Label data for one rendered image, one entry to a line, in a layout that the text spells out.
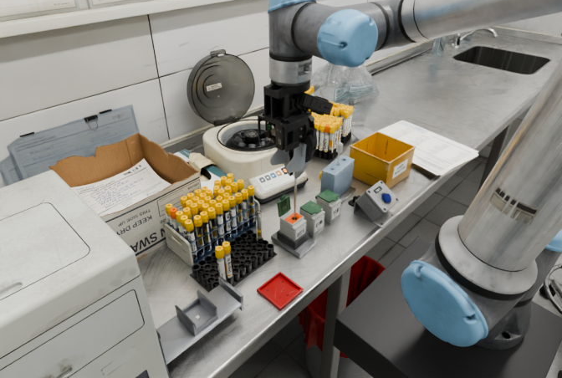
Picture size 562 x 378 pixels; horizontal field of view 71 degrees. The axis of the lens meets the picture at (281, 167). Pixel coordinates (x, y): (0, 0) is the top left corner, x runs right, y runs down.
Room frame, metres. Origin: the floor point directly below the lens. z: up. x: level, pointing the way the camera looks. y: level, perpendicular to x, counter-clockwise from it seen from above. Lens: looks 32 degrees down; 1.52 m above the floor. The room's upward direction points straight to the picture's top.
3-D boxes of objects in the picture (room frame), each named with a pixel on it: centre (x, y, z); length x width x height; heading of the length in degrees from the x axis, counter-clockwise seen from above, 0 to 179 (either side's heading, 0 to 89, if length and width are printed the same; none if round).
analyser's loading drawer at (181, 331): (0.44, 0.16, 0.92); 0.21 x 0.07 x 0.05; 136
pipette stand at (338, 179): (0.89, -0.15, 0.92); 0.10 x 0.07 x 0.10; 142
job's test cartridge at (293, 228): (0.70, -0.03, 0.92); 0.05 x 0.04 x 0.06; 48
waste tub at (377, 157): (0.99, -0.29, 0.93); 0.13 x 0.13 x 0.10; 43
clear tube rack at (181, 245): (0.72, 0.16, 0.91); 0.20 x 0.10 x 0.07; 136
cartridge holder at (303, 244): (0.70, -0.03, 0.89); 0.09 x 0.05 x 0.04; 48
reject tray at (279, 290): (0.55, 0.00, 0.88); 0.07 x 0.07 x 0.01; 46
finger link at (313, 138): (0.68, -0.05, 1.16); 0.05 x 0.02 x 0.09; 48
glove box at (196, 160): (0.91, 0.23, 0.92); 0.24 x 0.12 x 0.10; 46
